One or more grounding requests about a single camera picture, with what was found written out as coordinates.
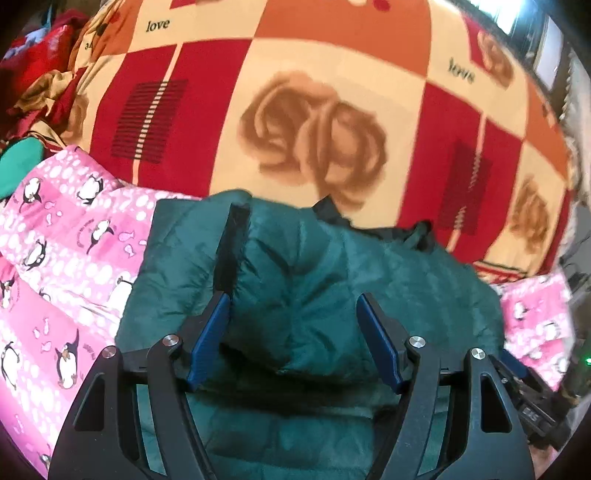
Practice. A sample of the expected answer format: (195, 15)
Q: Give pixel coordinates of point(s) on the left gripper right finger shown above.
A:
(455, 418)

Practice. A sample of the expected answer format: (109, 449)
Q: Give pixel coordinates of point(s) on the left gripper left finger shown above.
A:
(101, 437)

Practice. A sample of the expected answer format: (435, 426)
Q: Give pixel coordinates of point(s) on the green quilted puffer jacket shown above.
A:
(294, 392)

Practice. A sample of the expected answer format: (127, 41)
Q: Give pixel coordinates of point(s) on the red clothes pile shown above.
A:
(39, 86)

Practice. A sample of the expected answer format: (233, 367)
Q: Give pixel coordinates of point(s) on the pink penguin blanket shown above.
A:
(72, 241)

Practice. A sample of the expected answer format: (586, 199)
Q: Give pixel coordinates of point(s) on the teal green garment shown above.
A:
(16, 162)

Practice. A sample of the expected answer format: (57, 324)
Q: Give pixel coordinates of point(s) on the red orange rose blanket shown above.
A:
(400, 111)

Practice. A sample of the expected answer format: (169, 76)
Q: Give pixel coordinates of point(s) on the window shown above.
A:
(552, 38)

